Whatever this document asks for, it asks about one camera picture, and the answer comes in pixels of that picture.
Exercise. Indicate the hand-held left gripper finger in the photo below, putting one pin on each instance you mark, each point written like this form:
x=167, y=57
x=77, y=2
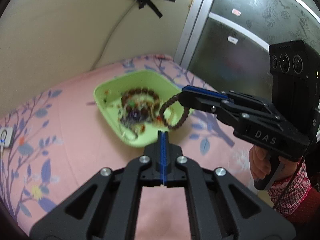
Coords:
x=165, y=152
x=161, y=152

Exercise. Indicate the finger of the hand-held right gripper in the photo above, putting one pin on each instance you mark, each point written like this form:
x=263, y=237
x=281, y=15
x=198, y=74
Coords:
x=207, y=91
x=200, y=102

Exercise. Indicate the pile of mixed jewelry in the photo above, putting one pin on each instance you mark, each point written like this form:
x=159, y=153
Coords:
x=133, y=120

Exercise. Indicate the green plastic tray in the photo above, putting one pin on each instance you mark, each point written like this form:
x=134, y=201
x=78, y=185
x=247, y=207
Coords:
x=110, y=92

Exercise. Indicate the person's right forearm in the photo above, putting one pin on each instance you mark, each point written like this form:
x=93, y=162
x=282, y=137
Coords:
x=292, y=192

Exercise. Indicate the person's right hand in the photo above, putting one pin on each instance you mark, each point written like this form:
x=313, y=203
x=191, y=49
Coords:
x=258, y=162

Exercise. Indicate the white door sticker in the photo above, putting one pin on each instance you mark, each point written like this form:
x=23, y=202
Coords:
x=232, y=39

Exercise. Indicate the frosted glass sliding door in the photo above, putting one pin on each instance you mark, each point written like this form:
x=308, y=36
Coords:
x=237, y=30

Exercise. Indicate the pink door sticker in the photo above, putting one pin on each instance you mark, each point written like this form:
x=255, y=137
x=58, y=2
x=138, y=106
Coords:
x=236, y=11

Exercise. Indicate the red garment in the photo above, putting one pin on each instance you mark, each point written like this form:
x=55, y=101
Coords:
x=307, y=205

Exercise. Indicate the white square device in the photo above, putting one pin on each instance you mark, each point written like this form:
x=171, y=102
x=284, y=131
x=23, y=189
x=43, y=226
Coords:
x=6, y=137

